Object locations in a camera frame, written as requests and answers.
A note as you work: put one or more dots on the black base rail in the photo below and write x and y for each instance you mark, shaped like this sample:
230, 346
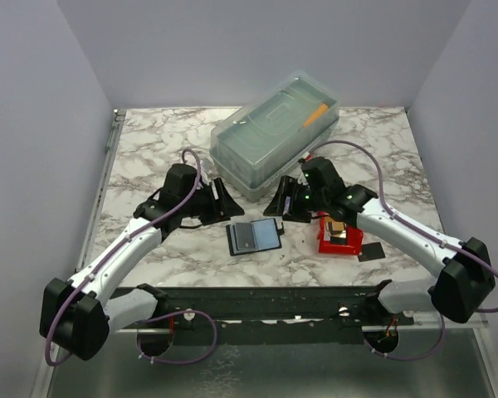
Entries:
273, 316

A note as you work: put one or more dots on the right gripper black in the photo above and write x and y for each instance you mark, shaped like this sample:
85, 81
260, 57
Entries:
291, 185

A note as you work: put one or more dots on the orange tool inside box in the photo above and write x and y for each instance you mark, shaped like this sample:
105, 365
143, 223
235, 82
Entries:
315, 115

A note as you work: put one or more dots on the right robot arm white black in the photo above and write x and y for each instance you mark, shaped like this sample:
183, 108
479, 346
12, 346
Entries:
460, 276

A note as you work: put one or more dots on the clear plastic storage box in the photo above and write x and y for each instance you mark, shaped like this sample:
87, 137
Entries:
256, 145

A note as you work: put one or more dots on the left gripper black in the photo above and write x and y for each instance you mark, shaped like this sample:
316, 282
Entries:
222, 209

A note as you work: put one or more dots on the black card on table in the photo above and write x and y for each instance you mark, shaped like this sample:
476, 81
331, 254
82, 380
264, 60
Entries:
370, 252

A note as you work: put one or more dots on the red plastic bin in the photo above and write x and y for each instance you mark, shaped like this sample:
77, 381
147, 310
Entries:
354, 240

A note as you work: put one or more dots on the black card holder wallet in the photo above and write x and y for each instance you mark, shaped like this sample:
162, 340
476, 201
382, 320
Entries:
267, 236

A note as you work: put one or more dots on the stack of credit cards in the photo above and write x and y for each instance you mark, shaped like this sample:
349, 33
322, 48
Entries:
335, 232

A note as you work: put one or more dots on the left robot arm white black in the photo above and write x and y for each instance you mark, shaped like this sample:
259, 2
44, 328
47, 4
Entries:
78, 314

